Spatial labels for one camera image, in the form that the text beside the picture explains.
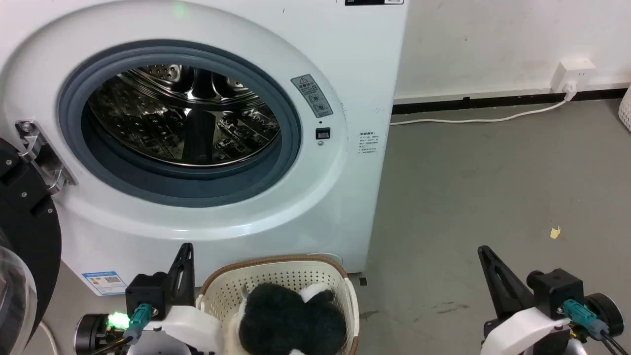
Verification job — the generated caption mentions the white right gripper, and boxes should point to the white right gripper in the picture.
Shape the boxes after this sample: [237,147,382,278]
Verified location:
[477,245,572,355]

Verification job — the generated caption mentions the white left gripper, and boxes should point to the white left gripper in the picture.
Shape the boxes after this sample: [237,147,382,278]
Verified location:
[143,243,225,355]

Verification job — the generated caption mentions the white front-load washing machine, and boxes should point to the white front-load washing machine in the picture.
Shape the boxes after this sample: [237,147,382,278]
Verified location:
[0,0,409,297]

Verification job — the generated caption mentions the blue energy label sticker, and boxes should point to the blue energy label sticker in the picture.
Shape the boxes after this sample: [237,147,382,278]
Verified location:
[82,271,128,296]

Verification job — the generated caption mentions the white perforated laundry basket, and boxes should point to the white perforated laundry basket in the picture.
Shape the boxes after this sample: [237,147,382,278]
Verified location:
[197,254,360,355]

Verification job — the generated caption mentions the black and white plush toy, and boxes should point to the black and white plush toy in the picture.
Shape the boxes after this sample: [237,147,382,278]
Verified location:
[231,282,347,355]

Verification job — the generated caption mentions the steel washer drum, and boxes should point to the steel washer drum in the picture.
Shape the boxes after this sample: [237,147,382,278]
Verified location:
[87,64,281,167]

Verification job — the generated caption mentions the black round washer door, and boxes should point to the black round washer door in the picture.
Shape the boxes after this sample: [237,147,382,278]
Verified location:
[0,138,63,355]

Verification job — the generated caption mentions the black baseboard strip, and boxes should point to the black baseboard strip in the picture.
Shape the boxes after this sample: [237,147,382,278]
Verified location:
[392,88,631,115]

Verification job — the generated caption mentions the metal door hinge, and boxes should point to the metal door hinge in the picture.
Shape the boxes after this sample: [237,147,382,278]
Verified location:
[15,120,78,196]

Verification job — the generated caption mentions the grey rubber door gasket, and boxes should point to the grey rubber door gasket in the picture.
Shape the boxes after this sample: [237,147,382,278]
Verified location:
[57,39,302,208]

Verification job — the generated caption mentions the small printed text sticker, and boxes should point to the small printed text sticker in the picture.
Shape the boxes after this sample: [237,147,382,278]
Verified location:
[359,131,378,156]

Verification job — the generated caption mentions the white mesh bin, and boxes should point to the white mesh bin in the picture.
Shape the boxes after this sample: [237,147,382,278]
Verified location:
[618,85,631,133]

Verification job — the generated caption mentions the grey warning sticker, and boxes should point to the grey warning sticker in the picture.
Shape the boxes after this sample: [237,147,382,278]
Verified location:
[290,74,334,118]

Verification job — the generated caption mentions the teal-plug left gripper cable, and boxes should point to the teal-plug left gripper cable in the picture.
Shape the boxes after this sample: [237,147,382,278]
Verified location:
[89,303,154,355]

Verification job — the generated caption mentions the teal-plug gripper cable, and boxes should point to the teal-plug gripper cable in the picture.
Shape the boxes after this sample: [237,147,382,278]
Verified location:
[561,299,629,355]
[89,303,154,355]

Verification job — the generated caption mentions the teal-plug right gripper cable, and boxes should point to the teal-plug right gripper cable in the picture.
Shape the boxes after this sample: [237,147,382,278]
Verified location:
[561,299,629,355]

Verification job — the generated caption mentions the thin white floor cable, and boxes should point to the thin white floor cable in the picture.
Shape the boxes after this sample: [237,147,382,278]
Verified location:
[38,320,60,355]

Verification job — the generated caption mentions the white power cable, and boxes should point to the white power cable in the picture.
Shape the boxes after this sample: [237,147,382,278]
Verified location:
[389,84,578,126]

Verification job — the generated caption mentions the white wall socket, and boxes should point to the white wall socket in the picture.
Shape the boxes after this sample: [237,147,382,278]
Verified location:
[550,58,596,94]

